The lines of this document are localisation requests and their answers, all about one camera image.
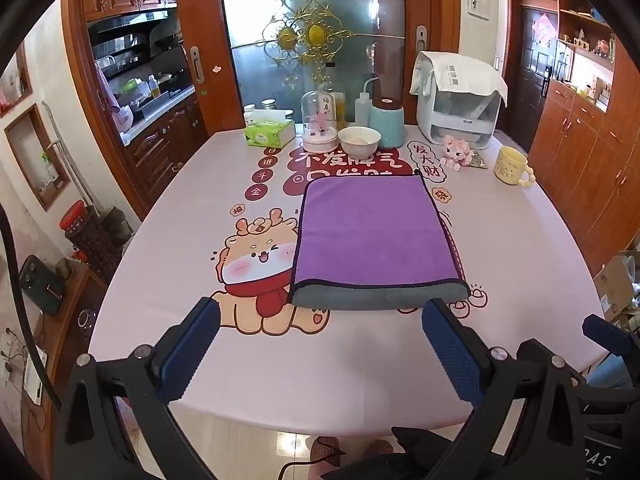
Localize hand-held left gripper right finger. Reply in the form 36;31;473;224
421;297;588;480

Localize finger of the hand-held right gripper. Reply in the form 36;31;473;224
582;312;640;362

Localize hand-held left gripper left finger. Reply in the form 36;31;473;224
52;296;222;480

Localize purple and grey towel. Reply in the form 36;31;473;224
287;171;471;312

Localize pink cartoon printed tablecloth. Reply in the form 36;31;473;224
87;125;621;433

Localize blue denim cloth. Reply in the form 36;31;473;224
586;359;636;392

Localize cardboard box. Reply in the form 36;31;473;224
592;249;640;322

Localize wooden side table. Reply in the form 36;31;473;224
27;259;108;411

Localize white box with label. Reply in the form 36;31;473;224
22;347;49;404

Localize black tabletop device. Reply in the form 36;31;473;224
19;255;66;316

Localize wooden shelf cabinet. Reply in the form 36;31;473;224
529;0;640;273

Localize red lidded jar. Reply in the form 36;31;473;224
59;200;91;234

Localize yellow mug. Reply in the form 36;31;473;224
494;146;536;189

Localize pink plush toy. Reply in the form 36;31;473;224
439;133;474;171

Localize wooden lower kitchen cabinets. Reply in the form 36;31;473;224
122;95;209;196

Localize white ceramic bowl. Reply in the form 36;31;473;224
338;126;382;159

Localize white countertop appliance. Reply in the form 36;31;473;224
416;55;502;149

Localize green tissue box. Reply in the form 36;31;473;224
244;119;296;149

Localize teal container with brown lid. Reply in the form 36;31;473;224
369;97;406;149

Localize dark brown entrance door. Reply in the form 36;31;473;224
517;5;559;152

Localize pink hanging apron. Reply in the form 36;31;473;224
97;67;134;132

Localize white squeeze bottle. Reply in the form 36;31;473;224
354;79;379;129

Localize glass dome with pink figure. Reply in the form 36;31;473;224
301;90;341;154

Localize clear bottle of yellow oil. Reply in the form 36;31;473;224
320;62;349;132

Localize white cloth appliance cover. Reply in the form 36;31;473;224
410;51;509;111

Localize red door decoration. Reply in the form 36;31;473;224
532;14;556;44

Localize gold ornament on glass door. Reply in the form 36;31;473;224
262;0;357;92

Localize frosted glass sliding door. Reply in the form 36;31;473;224
217;0;422;127

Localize black cable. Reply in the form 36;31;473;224
0;205;62;411

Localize metal mop handle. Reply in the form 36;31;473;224
42;101;97;211

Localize wooden framed wall niche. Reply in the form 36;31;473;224
4;104;71;212

